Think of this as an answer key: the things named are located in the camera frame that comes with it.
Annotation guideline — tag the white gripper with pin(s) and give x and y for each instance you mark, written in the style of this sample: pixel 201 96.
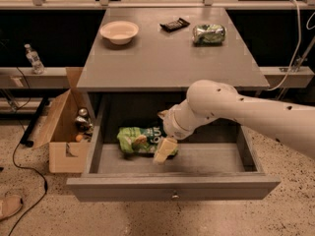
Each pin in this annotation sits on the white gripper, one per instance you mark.
pixel 171 122

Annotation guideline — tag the green rice chip bag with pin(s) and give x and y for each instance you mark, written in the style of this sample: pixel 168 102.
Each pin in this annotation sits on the green rice chip bag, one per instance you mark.
pixel 136 140

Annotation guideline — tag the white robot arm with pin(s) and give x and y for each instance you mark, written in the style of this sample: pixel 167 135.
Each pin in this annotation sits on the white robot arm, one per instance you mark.
pixel 292 125

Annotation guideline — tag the grey open drawer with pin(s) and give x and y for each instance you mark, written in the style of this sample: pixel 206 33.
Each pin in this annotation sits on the grey open drawer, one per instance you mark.
pixel 218 162

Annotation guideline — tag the metal drawer knob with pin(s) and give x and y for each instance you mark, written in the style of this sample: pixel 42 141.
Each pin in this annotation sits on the metal drawer knob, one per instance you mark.
pixel 174 196

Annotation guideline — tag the grey cabinet counter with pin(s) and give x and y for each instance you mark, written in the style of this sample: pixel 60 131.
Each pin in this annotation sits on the grey cabinet counter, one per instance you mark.
pixel 156 60

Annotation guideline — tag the silver green foil bag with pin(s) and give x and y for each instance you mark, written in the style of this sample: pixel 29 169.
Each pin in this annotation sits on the silver green foil bag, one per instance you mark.
pixel 209 34

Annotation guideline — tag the silver bottle in box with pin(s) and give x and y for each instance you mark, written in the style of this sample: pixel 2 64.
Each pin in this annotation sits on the silver bottle in box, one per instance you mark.
pixel 83 120

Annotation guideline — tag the orange ball in box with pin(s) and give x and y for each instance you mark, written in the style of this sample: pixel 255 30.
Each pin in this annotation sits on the orange ball in box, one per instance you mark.
pixel 79 138

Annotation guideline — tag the cardboard box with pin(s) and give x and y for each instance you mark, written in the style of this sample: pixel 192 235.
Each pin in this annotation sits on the cardboard box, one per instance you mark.
pixel 59 132

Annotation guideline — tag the white bowl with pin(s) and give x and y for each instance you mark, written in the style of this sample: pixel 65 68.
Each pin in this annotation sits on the white bowl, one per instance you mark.
pixel 119 32

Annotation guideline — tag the black snack bar wrapper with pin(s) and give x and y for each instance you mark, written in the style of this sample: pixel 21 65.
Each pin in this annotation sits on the black snack bar wrapper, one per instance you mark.
pixel 175 25

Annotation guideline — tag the black table leg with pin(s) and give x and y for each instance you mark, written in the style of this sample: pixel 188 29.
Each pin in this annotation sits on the black table leg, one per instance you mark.
pixel 25 140

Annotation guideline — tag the grey side ledge right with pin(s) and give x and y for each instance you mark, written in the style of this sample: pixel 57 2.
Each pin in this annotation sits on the grey side ledge right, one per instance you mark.
pixel 294 80

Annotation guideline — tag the grey side ledge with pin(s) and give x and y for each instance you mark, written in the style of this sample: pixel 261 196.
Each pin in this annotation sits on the grey side ledge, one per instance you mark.
pixel 294 80
pixel 52 78

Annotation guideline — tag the clear plastic water bottle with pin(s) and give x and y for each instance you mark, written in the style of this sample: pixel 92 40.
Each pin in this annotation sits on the clear plastic water bottle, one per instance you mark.
pixel 32 56

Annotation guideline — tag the grey side ledge left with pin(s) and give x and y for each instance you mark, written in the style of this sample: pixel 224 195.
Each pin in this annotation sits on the grey side ledge left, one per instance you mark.
pixel 52 78

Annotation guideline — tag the beige shoe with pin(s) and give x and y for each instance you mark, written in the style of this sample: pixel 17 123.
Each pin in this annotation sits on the beige shoe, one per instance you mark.
pixel 10 205

